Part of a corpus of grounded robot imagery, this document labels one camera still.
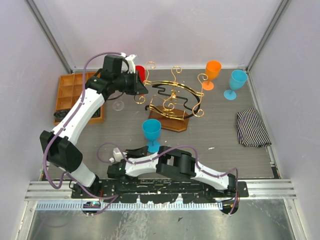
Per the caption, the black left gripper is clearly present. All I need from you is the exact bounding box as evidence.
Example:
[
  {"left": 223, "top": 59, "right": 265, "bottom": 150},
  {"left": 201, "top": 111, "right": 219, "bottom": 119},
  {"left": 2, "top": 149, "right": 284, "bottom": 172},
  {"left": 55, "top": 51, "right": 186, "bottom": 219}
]
[{"left": 114, "top": 70, "right": 148, "bottom": 96}]

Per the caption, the red plastic wine glass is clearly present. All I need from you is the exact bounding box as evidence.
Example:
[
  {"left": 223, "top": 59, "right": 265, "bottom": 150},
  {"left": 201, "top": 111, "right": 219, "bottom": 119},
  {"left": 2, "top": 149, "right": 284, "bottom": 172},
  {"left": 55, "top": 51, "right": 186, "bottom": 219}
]
[{"left": 135, "top": 65, "right": 146, "bottom": 83}]

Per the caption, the clear champagne glass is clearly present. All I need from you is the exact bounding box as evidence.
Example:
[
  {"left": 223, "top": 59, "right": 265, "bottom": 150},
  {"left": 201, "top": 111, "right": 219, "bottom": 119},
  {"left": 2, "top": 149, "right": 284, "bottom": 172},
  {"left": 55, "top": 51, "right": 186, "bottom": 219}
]
[{"left": 112, "top": 100, "right": 125, "bottom": 111}]

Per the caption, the gold wire wine glass rack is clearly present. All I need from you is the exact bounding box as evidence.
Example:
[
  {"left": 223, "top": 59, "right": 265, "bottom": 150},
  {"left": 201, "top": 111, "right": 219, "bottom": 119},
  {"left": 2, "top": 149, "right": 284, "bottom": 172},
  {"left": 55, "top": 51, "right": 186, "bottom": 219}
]
[{"left": 143, "top": 61, "right": 205, "bottom": 133}]

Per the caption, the wooden compartment tray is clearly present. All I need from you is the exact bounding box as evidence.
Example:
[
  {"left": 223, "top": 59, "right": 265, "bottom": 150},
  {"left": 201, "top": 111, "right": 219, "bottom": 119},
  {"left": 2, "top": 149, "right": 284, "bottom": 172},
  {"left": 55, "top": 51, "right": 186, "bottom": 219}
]
[{"left": 53, "top": 71, "right": 105, "bottom": 126}]

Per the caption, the orange plastic wine glass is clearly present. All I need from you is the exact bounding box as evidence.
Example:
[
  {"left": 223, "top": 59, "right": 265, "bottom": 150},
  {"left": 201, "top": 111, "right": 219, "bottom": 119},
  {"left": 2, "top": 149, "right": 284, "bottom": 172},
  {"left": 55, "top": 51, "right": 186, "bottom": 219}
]
[{"left": 202, "top": 60, "right": 222, "bottom": 91}]

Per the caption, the light blue wine glass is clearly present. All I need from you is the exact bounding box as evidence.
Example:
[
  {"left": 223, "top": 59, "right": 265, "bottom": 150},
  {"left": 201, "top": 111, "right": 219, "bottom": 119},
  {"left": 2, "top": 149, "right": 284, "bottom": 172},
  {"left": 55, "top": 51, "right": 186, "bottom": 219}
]
[{"left": 223, "top": 69, "right": 248, "bottom": 101}]

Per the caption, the striped black white cloth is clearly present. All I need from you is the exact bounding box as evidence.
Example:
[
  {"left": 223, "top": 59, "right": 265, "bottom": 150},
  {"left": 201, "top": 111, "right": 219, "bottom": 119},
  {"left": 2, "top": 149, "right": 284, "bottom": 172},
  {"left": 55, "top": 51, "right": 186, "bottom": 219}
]
[{"left": 236, "top": 108, "right": 272, "bottom": 148}]

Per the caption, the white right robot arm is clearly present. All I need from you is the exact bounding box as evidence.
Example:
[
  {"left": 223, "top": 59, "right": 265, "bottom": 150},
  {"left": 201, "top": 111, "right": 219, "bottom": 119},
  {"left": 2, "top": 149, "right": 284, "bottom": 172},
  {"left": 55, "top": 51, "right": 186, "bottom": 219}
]
[{"left": 107, "top": 146, "right": 238, "bottom": 197}]

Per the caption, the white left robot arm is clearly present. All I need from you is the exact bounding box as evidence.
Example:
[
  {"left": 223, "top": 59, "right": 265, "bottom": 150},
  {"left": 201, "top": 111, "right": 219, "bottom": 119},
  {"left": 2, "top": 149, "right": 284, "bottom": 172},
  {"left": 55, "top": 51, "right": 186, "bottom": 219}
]
[{"left": 39, "top": 52, "right": 148, "bottom": 198}]

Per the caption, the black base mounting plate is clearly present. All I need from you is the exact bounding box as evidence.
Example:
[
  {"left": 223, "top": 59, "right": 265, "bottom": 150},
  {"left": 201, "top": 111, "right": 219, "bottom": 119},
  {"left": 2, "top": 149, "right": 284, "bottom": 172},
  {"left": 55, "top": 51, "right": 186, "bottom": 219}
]
[{"left": 69, "top": 177, "right": 250, "bottom": 205}]

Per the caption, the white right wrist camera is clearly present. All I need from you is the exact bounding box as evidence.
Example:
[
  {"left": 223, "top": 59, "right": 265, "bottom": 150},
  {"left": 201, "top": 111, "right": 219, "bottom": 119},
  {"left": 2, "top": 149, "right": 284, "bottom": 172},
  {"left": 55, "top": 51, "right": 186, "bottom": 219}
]
[{"left": 109, "top": 147, "right": 126, "bottom": 163}]

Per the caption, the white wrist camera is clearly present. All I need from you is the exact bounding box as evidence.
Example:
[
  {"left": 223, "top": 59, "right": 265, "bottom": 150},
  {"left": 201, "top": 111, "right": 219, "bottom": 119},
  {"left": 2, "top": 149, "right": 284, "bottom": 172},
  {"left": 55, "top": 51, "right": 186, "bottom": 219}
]
[
  {"left": 109, "top": 147, "right": 126, "bottom": 163},
  {"left": 120, "top": 52, "right": 138, "bottom": 74}
]

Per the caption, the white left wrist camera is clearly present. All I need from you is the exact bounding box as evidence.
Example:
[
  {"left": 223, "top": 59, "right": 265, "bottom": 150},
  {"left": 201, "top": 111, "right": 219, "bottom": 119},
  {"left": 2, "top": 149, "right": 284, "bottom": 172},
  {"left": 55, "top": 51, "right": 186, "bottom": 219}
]
[{"left": 120, "top": 52, "right": 138, "bottom": 74}]

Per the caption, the dark cord bundle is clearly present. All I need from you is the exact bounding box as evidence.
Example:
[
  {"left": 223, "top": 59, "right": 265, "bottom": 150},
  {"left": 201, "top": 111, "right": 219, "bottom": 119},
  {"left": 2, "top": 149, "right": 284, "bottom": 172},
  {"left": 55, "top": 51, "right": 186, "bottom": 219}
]
[{"left": 53, "top": 109, "right": 70, "bottom": 123}]

